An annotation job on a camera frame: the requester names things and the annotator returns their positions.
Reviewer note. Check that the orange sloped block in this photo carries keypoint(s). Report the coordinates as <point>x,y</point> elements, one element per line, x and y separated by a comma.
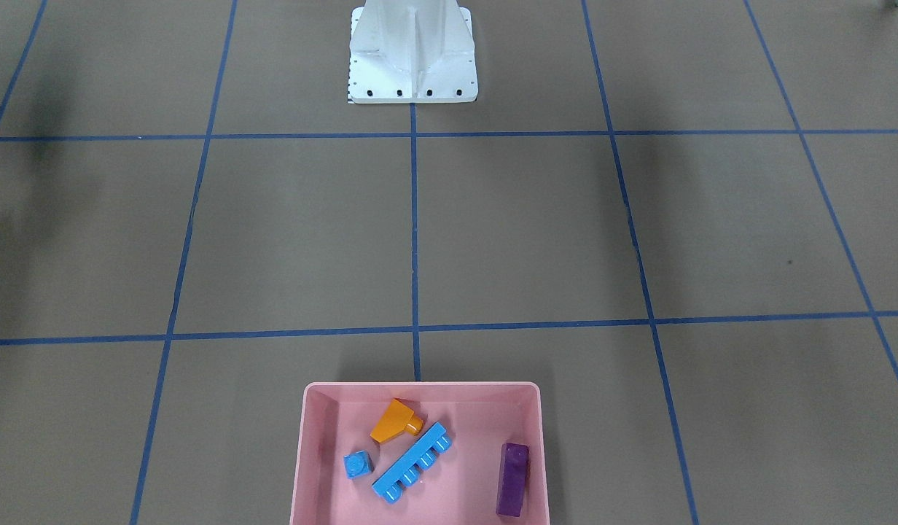
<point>398,418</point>

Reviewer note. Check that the purple sloped block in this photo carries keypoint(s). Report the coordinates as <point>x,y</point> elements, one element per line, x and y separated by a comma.
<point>513,479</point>

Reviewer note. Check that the pink plastic box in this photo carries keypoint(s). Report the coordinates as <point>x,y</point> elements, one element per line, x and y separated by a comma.
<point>461,488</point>

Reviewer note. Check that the small blue cube block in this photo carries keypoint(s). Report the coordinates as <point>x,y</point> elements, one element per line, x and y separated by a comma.
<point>357,464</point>

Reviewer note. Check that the long blue studded block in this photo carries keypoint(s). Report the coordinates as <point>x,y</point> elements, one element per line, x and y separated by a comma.
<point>408,468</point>

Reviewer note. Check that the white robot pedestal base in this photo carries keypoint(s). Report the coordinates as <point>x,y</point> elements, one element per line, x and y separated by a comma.
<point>412,52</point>

